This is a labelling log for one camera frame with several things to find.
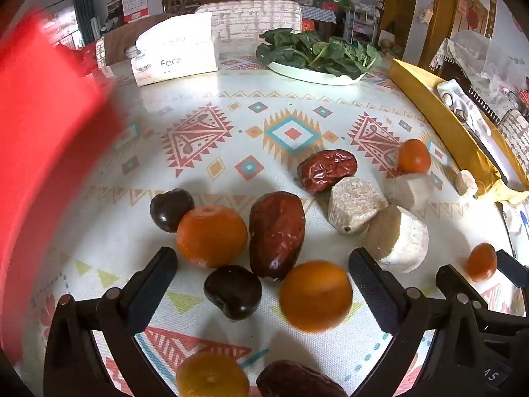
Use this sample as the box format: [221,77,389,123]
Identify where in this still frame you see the white tissue pack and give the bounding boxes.
[130,12,219,87]

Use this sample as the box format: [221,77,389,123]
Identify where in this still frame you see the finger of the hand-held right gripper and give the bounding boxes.
[436,264,490,311]
[496,249,529,290]

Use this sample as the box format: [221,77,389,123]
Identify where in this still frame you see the metal storage rack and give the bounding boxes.
[343,4,379,46]

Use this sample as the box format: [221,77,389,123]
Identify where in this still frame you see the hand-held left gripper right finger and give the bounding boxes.
[348,247,480,397]

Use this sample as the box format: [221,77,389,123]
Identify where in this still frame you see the small orange mandarin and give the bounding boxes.
[466,243,498,283]
[397,138,432,175]

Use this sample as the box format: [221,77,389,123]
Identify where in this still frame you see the wrinkled red jujube date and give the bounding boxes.
[297,149,358,194]

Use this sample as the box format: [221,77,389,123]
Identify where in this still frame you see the large red jujube date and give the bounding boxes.
[249,191,306,283]

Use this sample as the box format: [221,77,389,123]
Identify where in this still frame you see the dark plum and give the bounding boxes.
[149,188,196,233]
[203,265,263,321]

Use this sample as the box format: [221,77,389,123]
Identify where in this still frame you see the red tray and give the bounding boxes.
[0,10,125,365]

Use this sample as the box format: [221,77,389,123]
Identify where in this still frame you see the brown chair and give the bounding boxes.
[96,13,195,69]

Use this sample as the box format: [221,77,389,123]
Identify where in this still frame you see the side table with lace cloth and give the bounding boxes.
[430,29,529,96]

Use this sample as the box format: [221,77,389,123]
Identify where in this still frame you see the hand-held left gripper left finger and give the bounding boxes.
[43,247,178,397]

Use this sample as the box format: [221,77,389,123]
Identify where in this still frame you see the teal curtain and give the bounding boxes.
[73,0,97,48]

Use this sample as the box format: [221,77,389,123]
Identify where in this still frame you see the white patterned pouch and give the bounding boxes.
[437,78,493,135]

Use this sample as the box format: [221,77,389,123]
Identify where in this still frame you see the white plate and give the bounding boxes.
[266,61,368,86]

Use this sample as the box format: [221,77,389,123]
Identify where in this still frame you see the small white yam chunk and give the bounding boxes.
[455,169,479,198]

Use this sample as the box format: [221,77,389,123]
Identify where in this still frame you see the green spinach leaves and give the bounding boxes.
[255,28,383,80]

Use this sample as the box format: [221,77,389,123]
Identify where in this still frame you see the yellow cardboard box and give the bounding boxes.
[388,58,529,205]

